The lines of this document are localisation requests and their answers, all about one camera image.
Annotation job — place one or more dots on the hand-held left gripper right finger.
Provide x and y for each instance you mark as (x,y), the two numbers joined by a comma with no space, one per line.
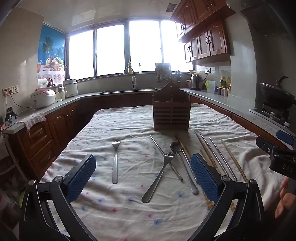
(203,178)

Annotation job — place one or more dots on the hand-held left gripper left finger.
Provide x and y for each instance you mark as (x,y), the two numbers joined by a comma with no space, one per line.
(81,178)

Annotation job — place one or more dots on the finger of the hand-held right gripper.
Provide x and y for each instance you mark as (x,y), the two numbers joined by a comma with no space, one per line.
(285,137)
(266,144)

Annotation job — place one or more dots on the metal spoon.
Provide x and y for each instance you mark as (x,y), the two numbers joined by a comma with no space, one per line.
(174,146)

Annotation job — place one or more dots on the wooden utensil holder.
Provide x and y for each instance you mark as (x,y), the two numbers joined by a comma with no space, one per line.
(171,109)

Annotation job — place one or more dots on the dark hanging utensils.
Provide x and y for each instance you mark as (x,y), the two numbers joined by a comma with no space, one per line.
(177,77)

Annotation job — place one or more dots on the person's right hand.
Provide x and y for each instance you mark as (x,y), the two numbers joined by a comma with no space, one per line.
(286,201)

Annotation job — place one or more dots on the gas stove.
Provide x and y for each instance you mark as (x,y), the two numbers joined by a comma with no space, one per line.
(272,113)

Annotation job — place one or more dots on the metal fork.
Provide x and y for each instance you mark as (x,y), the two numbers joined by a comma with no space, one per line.
(157,180)
(115,166)

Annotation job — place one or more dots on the black wok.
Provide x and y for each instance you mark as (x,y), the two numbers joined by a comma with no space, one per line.
(276,95)

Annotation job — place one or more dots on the white floral tablecloth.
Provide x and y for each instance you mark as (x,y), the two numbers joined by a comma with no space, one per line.
(129,166)

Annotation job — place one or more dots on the wooden base cabinets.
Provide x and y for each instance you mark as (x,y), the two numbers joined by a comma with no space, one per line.
(57,129)

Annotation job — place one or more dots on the row of spice jars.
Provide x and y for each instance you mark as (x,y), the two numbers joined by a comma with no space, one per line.
(222,92)

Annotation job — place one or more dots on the cooking oil bottles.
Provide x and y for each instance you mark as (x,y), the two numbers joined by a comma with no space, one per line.
(225,82)

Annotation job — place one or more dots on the pink knitted cloth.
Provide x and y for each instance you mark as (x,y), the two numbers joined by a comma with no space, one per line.
(33,118)

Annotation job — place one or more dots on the grey kitchen countertop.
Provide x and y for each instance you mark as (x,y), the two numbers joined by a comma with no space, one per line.
(69,102)

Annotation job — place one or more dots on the green lidded white container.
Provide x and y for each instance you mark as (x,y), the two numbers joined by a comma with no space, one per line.
(210,86)

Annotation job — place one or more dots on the small steamer pot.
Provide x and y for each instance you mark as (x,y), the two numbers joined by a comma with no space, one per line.
(61,93)

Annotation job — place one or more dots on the pink white rice cooker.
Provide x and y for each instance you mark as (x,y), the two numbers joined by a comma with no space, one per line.
(42,98)

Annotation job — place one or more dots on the white electric cooker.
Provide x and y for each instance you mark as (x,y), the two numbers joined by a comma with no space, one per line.
(70,88)

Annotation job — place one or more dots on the dark tool on countertop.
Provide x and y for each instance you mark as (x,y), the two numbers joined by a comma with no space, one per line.
(11,114)

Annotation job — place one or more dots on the steel electric kettle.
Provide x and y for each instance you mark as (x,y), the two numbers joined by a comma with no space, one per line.
(195,81)

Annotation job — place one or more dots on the kitchen sink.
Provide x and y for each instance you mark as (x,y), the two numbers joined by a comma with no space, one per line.
(128,90)

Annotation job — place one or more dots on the chrome kitchen faucet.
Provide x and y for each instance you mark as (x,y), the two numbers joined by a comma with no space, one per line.
(133,78)

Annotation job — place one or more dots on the dark knife rack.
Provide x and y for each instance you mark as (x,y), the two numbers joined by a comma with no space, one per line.
(163,71)

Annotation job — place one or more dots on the grey range hood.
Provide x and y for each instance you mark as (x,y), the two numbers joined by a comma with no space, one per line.
(268,18)

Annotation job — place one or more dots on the yellow soap bottle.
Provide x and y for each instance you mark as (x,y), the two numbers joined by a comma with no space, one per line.
(129,68)

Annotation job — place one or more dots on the small white bottle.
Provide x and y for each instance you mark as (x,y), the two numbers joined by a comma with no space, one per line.
(140,69)

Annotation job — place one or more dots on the tropical fruit window blind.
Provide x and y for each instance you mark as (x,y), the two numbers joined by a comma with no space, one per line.
(52,53)

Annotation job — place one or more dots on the large kitchen window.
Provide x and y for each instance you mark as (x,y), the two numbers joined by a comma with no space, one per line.
(111,51)

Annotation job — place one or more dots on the wall outlet with plug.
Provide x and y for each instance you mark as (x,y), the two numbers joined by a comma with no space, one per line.
(208,70)

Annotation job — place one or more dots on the white wall outlet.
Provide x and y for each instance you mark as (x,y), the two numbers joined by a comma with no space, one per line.
(10,91)

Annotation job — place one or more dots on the wooden wall cabinets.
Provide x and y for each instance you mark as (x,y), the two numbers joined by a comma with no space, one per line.
(208,34)

